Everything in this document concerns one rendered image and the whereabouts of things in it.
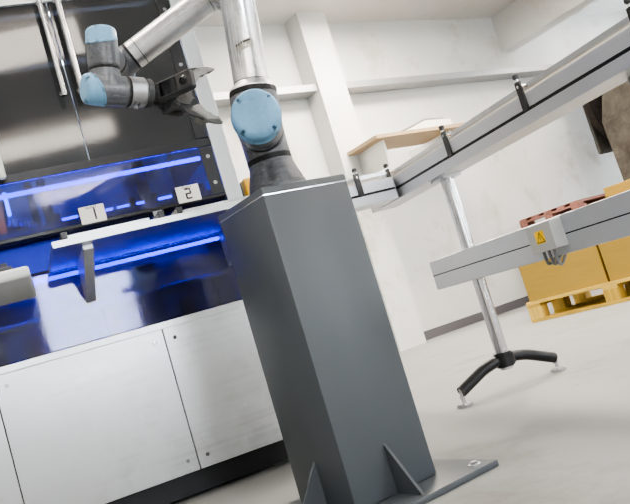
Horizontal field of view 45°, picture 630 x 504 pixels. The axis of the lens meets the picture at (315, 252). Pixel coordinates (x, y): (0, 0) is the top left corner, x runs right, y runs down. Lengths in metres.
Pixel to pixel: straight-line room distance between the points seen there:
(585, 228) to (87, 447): 1.70
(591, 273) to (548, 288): 0.32
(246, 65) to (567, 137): 7.37
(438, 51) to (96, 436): 6.20
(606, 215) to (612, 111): 6.33
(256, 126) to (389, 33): 6.00
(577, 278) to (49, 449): 3.72
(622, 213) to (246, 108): 1.09
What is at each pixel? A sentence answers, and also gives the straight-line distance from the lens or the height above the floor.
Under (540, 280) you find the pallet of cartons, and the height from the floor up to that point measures 0.27.
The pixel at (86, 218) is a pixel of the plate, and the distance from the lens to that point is 2.67.
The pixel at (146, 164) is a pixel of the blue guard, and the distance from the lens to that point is 2.74.
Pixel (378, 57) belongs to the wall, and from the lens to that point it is 7.48.
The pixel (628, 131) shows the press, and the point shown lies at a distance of 8.48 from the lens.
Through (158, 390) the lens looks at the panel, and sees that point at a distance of 2.62.
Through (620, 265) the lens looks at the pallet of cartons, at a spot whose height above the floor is 0.23.
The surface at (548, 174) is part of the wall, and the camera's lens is 8.55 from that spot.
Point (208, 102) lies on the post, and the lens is 2.86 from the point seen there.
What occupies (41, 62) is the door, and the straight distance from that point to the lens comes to 2.85.
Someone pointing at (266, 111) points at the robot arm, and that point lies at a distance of 1.77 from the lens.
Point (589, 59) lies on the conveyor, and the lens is 2.22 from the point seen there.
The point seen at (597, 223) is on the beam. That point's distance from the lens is 2.33.
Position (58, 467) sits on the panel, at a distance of 2.60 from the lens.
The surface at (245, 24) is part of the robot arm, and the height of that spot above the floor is 1.17.
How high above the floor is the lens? 0.46
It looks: 5 degrees up
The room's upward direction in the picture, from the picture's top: 17 degrees counter-clockwise
